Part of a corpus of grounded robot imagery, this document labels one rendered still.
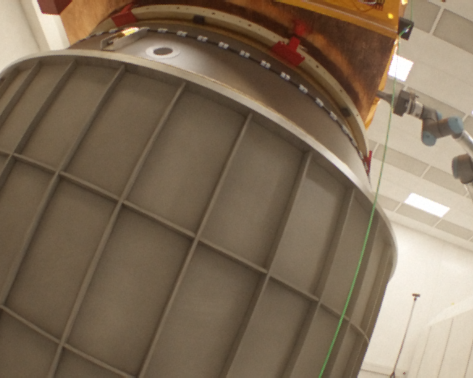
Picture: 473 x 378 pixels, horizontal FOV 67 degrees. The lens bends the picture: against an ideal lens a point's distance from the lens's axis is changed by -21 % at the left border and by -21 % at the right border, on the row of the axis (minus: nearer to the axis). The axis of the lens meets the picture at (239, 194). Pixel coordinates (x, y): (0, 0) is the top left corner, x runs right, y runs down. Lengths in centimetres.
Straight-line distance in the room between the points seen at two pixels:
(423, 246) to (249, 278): 985
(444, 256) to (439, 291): 95
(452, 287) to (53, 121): 1041
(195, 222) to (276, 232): 21
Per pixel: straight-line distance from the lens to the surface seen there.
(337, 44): 171
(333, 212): 127
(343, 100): 182
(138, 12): 186
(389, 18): 171
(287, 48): 166
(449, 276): 1099
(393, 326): 1002
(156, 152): 108
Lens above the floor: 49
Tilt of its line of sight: 24 degrees up
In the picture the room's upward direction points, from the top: 22 degrees clockwise
